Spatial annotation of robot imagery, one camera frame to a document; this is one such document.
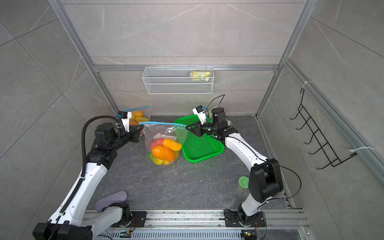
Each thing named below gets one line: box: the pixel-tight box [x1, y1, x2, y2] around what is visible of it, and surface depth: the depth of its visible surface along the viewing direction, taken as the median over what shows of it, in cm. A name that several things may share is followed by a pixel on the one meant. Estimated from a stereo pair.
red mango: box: [150, 138, 165, 151], surface depth 87 cm
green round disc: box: [238, 176, 250, 189], surface depth 83 cm
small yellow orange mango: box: [162, 138, 183, 151], surface depth 85 cm
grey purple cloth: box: [95, 190, 128, 213], surface depth 80 cm
